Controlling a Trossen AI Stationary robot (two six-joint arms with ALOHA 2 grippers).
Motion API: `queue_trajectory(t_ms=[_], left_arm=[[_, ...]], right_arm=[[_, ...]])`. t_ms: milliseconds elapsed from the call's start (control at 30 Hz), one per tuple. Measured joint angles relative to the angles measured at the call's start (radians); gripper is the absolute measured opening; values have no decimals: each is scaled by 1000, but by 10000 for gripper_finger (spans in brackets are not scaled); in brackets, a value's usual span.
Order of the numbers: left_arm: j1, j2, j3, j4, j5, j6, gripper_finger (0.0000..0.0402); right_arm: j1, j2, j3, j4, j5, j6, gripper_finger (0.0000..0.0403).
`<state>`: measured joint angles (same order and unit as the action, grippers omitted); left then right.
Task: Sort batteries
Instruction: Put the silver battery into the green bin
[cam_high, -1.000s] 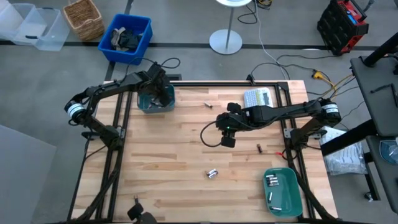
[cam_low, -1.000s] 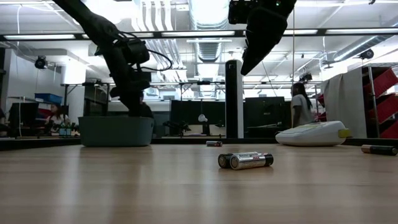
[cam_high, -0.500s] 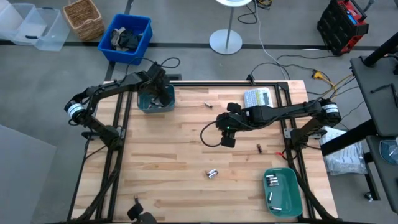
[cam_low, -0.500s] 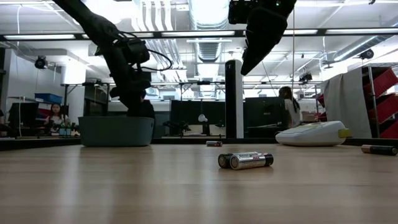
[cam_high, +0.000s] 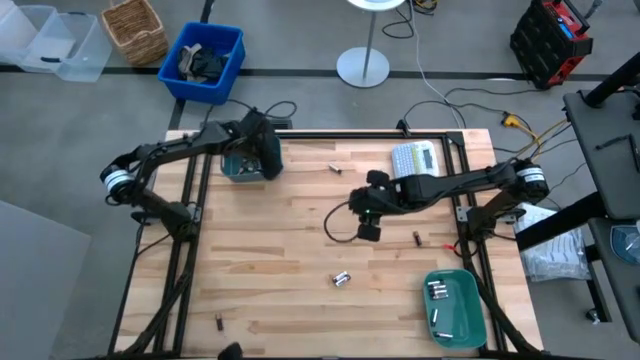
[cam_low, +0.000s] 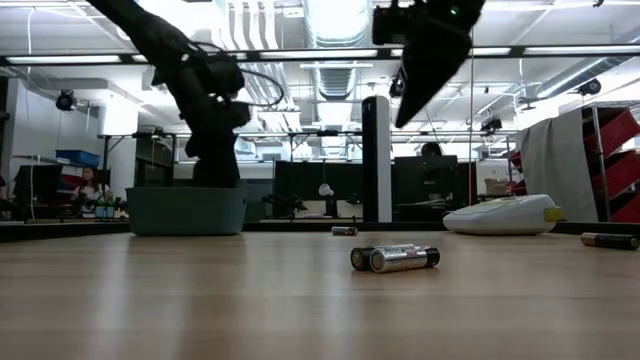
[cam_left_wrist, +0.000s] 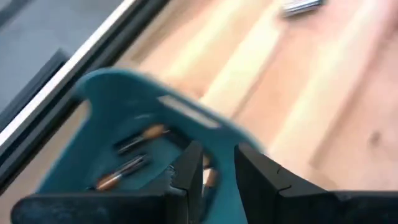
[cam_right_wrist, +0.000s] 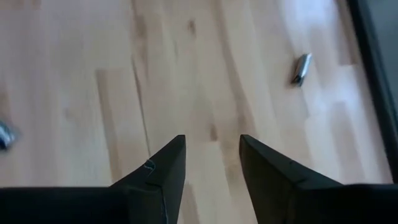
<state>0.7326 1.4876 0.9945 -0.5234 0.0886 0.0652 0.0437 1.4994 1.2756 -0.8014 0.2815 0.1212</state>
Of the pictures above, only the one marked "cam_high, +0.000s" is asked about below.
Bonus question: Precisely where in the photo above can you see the black rolling cart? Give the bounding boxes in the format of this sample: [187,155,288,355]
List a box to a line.
[514,49,640,346]

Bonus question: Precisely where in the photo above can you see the wicker basket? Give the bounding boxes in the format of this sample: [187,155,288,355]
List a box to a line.
[99,0,170,68]

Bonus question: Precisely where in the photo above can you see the person's shoe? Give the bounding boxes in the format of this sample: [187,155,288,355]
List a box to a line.
[217,341,245,360]

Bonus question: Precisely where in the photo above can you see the dark bundled clothes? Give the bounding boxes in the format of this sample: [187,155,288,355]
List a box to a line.
[177,42,231,84]

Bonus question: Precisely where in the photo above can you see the clear plastic bag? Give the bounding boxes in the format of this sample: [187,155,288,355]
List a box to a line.
[512,204,594,284]

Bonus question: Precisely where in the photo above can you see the dark teal plastic bin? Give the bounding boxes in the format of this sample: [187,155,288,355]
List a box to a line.
[219,135,283,183]

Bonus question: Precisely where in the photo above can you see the yellow cable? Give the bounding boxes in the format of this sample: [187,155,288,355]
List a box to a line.
[499,117,571,169]

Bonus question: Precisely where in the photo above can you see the black aluminium table frame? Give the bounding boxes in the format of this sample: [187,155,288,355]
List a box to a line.
[149,119,531,360]

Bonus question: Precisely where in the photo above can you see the black pen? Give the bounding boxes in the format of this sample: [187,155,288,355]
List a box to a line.
[594,133,632,151]

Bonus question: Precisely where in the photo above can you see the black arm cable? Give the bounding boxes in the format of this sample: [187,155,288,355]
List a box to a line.
[227,98,299,124]
[323,199,362,245]

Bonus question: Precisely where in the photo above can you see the white floor cable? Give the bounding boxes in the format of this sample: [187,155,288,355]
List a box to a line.
[408,0,469,130]

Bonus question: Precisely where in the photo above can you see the red black toolbox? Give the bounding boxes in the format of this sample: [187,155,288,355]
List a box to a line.
[508,0,595,91]

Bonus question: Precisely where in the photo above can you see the white label maker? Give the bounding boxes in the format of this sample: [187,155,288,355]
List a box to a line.
[390,140,442,180]

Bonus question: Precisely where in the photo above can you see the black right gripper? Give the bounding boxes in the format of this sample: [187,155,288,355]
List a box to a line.
[348,169,407,242]

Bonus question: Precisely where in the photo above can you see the clear plastic bin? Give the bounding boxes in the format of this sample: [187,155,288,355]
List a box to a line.
[19,12,114,84]
[0,4,59,69]

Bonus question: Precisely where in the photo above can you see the blue round lid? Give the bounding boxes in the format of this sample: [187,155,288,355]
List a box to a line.
[609,223,640,266]

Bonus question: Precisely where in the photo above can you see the white floor lamp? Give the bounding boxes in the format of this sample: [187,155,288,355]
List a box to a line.
[335,0,407,90]

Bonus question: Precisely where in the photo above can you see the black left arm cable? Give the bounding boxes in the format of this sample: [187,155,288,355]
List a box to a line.
[227,98,299,124]

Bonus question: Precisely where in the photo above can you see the black cable conduit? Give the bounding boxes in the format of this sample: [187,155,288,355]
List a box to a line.
[467,249,539,357]
[107,239,199,359]

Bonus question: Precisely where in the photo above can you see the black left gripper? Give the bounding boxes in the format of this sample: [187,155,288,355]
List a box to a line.
[234,109,285,182]

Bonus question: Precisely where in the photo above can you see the blue plastic tub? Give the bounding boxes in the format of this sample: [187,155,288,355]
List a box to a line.
[157,21,247,106]

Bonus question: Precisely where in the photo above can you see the green plastic tray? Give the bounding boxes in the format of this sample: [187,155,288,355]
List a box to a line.
[422,268,489,350]

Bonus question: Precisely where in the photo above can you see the black floor cable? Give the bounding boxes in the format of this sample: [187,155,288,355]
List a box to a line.
[401,85,534,132]
[381,4,416,40]

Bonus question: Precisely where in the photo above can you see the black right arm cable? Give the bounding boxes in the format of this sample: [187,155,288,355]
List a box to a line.
[323,199,362,245]

